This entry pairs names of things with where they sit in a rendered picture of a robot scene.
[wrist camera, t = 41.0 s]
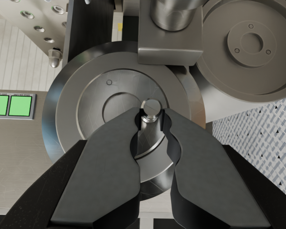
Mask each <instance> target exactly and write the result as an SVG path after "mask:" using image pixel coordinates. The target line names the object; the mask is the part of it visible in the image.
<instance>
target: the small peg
mask: <svg viewBox="0 0 286 229"><path fill-rule="evenodd" d="M141 109H142V120H143V121H144V122H146V123H153V122H154V121H156V120H157V118H158V117H159V116H160V114H161V113H162V109H163V106H162V104H161V102H160V101H159V100H158V99H156V98H147V99H146V100H144V101H143V103H142V105H141Z"/></svg>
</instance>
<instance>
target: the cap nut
mask: <svg viewBox="0 0 286 229"><path fill-rule="evenodd" d="M48 53H49V56H48V58H49V64H50V66H51V67H52V68H57V67H58V66H59V64H60V61H61V60H62V55H63V53H62V52H60V51H59V50H54V49H50V50H49V51H48Z"/></svg>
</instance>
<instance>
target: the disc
mask: <svg viewBox="0 0 286 229"><path fill-rule="evenodd" d="M120 51H128V52H136V53H138V42H136V41H113V42H108V43H104V44H100V45H97V46H94V47H92V48H90V49H88V50H86V51H84V52H82V53H81V54H79V55H77V56H76V57H74V58H73V59H72V60H71V61H70V62H69V63H68V64H67V65H66V66H65V67H64V68H63V69H62V70H61V71H60V72H59V73H58V75H57V76H56V78H55V79H54V81H53V83H52V84H51V86H50V88H49V91H48V93H47V95H46V98H45V101H44V106H43V112H42V135H43V140H44V144H45V148H46V150H47V153H48V156H49V158H50V160H51V161H52V163H53V164H54V163H55V162H56V161H57V160H58V159H59V158H60V157H62V156H63V155H64V154H65V152H64V151H63V149H62V147H61V145H60V142H59V139H58V136H57V131H56V124H55V115H56V107H57V103H58V99H59V96H60V94H61V91H62V89H63V87H64V86H65V84H66V82H67V81H68V80H69V78H70V77H71V76H72V74H73V73H74V72H75V71H76V70H77V69H79V68H80V67H81V66H82V65H84V64H85V63H87V62H88V61H90V60H92V59H94V58H96V57H98V56H101V55H104V54H108V53H112V52H120ZM166 66H167V67H168V68H169V69H170V70H171V71H172V72H173V73H174V74H175V75H176V76H177V77H178V79H179V80H180V82H181V83H182V85H183V87H184V89H185V91H186V93H187V96H188V100H189V104H190V109H191V121H192V122H194V123H196V124H197V125H199V126H201V127H202V128H204V129H206V113H205V106H204V102H203V98H202V95H201V92H200V90H199V87H198V85H197V83H196V81H195V80H194V78H193V77H192V75H191V74H190V73H189V71H188V70H187V69H186V68H185V67H184V66H183V65H166ZM174 168H175V165H174V163H173V164H172V165H171V166H170V167H169V168H167V169H166V170H165V171H164V172H162V173H161V174H160V175H158V176H156V177H154V178H152V179H150V180H148V181H145V182H142V183H141V189H140V201H144V200H147V199H150V198H153V197H155V196H158V195H160V194H162V193H164V192H165V191H167V190H169V189H170V188H171V186H172V180H173V173H174Z"/></svg>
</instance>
